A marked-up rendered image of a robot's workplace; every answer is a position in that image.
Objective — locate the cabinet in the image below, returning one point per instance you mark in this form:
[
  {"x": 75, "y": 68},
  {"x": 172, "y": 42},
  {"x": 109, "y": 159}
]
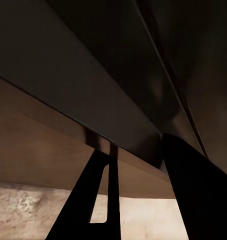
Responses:
[{"x": 111, "y": 75}]

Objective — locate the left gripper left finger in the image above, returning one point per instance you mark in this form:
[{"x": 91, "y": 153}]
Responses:
[{"x": 73, "y": 222}]

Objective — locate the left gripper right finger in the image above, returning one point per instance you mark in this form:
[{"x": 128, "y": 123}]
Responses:
[{"x": 200, "y": 188}]

